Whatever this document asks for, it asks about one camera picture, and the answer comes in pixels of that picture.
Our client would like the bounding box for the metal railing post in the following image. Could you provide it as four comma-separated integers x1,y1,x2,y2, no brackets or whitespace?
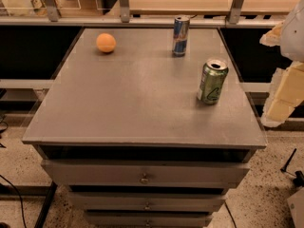
44,0,60,22
226,0,244,25
119,0,130,23

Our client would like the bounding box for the metal railing post middle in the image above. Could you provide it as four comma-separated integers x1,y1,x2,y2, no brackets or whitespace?
119,0,130,23

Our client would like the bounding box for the metal railing post right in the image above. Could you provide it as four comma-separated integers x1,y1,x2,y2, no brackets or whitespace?
226,0,244,25

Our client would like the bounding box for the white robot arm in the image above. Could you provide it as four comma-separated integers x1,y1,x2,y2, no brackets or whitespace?
259,0,304,127

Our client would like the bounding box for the grey drawer cabinet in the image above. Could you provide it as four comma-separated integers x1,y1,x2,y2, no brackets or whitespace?
23,28,266,228

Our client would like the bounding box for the green soda can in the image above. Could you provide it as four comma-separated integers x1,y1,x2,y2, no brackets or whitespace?
197,57,229,105

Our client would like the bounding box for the black antenna device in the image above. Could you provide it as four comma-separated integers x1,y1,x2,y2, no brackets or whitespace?
279,147,304,188

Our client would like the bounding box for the blue silver redbull can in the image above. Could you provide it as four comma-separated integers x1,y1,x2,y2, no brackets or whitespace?
172,15,190,56

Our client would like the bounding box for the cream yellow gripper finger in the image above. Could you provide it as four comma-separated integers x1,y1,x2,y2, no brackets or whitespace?
261,61,304,127

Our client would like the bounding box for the black floor cable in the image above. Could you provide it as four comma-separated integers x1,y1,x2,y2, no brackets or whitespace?
0,174,29,228

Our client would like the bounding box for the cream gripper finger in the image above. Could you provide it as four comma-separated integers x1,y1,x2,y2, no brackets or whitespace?
259,23,283,47

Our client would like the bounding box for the orange ball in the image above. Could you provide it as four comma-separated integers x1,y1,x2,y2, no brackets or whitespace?
96,33,116,53

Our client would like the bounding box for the metal railing post left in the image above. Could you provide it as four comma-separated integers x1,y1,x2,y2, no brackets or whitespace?
44,0,60,22

